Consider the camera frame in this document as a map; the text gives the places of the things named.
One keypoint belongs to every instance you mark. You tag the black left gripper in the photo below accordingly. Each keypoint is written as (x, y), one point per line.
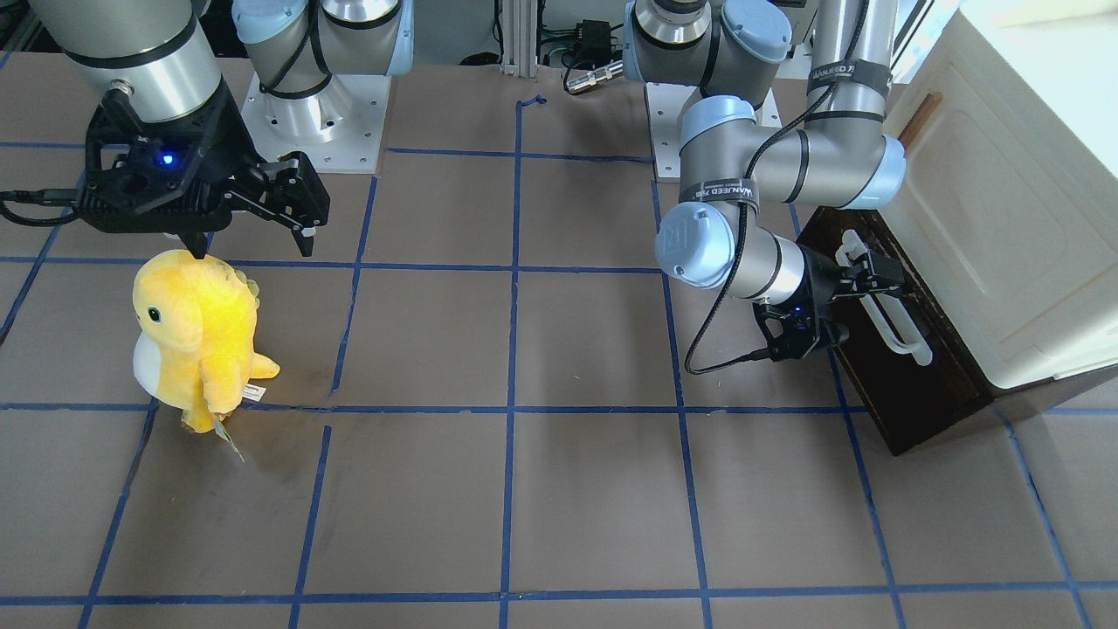
(822, 273)

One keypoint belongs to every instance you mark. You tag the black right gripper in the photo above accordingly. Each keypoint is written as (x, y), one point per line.
(229, 133)

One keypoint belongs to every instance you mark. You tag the white drawer handle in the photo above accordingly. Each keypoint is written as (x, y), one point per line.
(888, 314)

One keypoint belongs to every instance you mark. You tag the dark brown wooden drawer cabinet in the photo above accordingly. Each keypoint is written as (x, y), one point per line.
(905, 358)

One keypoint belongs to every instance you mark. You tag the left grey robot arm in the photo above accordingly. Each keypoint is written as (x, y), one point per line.
(834, 154)

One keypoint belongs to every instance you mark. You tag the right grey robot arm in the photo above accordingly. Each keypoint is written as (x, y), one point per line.
(160, 54)

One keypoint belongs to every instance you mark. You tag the yellow plush dinosaur toy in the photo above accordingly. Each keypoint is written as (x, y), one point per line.
(196, 351)

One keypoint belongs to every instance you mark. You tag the cream plastic storage box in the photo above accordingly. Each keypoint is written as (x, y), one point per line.
(1008, 206)

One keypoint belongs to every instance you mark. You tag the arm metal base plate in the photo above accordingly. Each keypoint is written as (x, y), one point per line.
(675, 117)
(340, 128)

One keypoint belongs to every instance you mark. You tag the aluminium frame post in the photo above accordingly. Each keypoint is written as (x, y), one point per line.
(519, 38)

